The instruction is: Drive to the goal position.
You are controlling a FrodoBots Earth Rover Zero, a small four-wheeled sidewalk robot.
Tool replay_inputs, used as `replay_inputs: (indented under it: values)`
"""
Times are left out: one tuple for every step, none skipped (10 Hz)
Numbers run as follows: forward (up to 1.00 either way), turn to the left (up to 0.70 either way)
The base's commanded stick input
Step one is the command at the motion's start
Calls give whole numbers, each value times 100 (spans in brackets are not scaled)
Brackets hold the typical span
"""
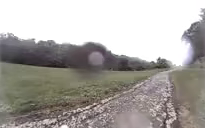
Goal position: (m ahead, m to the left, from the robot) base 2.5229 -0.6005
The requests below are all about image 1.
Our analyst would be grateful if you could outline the grass field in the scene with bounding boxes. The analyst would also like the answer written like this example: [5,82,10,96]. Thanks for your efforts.
[0,61,169,126]
[169,64,205,128]

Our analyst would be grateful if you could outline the grey gravel path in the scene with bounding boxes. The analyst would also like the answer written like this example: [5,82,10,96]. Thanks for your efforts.
[0,69,178,128]

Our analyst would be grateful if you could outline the wood of dark trees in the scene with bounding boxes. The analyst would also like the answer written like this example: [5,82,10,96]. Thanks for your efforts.
[0,32,174,72]

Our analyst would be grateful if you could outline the dark tall trees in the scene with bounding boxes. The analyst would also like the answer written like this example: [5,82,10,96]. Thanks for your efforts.
[181,1,205,68]

